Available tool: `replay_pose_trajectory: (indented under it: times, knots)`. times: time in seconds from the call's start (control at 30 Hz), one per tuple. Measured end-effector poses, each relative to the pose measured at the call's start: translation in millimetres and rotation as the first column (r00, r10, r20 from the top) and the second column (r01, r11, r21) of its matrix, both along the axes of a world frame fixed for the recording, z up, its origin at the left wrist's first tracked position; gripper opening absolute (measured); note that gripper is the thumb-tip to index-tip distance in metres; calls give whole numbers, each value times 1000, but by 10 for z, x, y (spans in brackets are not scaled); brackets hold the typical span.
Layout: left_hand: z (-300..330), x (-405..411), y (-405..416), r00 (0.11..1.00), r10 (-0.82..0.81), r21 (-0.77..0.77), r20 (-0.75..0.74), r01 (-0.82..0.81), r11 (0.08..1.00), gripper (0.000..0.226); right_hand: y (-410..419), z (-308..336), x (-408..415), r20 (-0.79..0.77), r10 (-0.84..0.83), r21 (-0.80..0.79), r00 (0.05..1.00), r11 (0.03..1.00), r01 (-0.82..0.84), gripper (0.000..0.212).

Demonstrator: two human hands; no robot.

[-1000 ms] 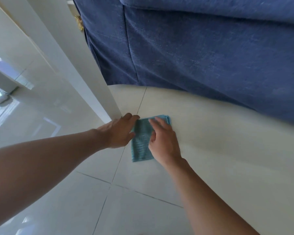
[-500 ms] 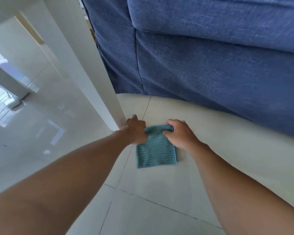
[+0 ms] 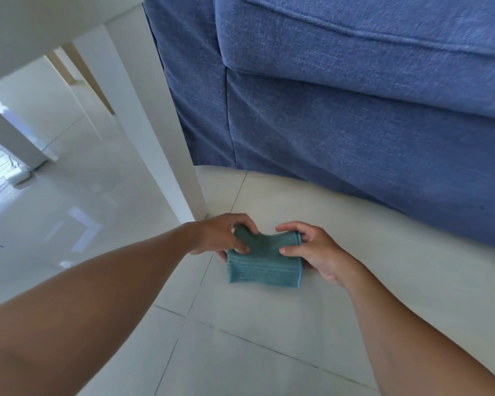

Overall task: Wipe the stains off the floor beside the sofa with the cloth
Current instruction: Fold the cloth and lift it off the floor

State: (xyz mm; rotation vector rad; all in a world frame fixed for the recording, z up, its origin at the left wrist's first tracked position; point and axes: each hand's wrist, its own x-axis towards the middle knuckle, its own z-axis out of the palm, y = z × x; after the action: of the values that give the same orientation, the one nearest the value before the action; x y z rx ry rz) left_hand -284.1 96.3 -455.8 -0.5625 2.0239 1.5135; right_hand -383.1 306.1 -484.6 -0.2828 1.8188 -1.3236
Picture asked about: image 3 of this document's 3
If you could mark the person's right hand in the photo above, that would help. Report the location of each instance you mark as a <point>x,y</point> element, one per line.
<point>321,251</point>

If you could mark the person's left hand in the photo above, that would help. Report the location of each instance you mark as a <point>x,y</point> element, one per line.
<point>214,235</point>

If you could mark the person's left thumb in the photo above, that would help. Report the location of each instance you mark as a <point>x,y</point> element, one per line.
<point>239,245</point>

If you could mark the person's right thumb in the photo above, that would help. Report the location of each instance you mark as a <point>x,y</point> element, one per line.
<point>293,248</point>

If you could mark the teal cloth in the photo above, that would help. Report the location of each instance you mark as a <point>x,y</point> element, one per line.
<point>266,261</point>

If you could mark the person's right forearm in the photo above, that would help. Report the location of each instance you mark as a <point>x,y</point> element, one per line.
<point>408,338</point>

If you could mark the person's left forearm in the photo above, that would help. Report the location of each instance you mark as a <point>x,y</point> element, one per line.
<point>86,301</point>

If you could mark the blue fabric sofa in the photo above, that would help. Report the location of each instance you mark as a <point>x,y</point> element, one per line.
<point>354,131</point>

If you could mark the white table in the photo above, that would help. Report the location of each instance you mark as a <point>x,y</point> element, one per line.
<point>119,78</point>

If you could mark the blue sofa seat cushion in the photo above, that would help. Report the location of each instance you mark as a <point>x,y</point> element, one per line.
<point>367,45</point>

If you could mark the white pillar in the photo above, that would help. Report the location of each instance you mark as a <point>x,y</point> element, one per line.
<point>12,136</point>

